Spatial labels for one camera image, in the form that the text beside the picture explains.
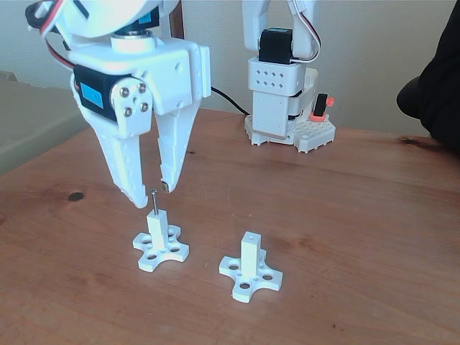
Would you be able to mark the small metal screw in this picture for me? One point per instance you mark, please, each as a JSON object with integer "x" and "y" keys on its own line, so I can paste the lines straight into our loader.
{"x": 155, "y": 205}

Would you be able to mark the beige plastic bin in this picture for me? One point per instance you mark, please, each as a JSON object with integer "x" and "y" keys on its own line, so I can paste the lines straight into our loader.
{"x": 28, "y": 118}

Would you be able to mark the orange and black clamp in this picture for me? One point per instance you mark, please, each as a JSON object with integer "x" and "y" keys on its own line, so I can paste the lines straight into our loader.
{"x": 321, "y": 108}

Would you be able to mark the white cross-base post stand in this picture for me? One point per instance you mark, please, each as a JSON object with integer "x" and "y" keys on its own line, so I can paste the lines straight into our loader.
{"x": 158, "y": 230}
{"x": 249, "y": 255}

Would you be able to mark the white studded base plate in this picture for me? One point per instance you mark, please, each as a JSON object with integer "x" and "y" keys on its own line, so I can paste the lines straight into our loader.
{"x": 316, "y": 134}

